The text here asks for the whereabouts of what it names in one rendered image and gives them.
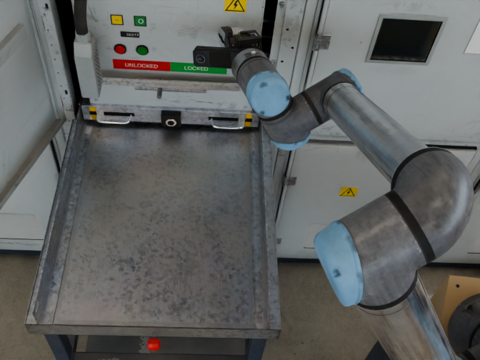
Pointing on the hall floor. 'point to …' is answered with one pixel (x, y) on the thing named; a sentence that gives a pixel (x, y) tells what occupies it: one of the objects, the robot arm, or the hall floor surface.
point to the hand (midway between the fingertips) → (219, 32)
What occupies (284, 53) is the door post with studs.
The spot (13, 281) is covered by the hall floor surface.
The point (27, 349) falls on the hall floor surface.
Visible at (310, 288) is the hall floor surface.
